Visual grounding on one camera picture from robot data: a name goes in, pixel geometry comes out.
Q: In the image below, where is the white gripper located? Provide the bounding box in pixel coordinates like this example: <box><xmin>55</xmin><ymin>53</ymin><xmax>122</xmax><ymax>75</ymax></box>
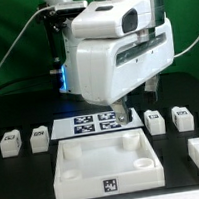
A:
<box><xmin>76</xmin><ymin>19</ymin><xmax>174</xmax><ymax>125</ymax></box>

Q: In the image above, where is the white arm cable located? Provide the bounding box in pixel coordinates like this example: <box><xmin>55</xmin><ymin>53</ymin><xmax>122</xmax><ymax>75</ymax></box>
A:
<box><xmin>171</xmin><ymin>28</ymin><xmax>199</xmax><ymax>59</ymax></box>

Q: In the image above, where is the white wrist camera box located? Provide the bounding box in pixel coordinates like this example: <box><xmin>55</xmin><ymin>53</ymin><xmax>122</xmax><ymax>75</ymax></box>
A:
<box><xmin>71</xmin><ymin>0</ymin><xmax>152</xmax><ymax>39</ymax></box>

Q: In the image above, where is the silver camera on mount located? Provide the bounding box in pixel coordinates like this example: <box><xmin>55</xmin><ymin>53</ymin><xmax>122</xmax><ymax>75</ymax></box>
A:
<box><xmin>54</xmin><ymin>0</ymin><xmax>88</xmax><ymax>17</ymax></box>

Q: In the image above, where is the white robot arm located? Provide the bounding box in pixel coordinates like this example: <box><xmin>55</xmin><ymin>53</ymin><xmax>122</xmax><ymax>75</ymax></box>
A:
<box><xmin>45</xmin><ymin>0</ymin><xmax>175</xmax><ymax>125</ymax></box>

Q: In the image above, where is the white square tabletop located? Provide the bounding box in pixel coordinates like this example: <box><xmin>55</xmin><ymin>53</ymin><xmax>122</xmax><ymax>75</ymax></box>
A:
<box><xmin>53</xmin><ymin>129</ymin><xmax>165</xmax><ymax>199</ymax></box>

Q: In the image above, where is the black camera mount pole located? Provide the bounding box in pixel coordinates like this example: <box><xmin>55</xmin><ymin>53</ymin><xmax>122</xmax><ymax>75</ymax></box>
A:
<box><xmin>37</xmin><ymin>4</ymin><xmax>66</xmax><ymax>74</ymax></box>

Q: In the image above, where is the grey camera cable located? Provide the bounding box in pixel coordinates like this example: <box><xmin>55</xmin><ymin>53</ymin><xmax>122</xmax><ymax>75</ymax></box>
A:
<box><xmin>0</xmin><ymin>5</ymin><xmax>66</xmax><ymax>87</ymax></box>

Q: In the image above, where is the white marker sheet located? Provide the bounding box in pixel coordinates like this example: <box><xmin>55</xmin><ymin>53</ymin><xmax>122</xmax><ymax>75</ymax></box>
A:
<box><xmin>51</xmin><ymin>109</ymin><xmax>144</xmax><ymax>140</ymax></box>

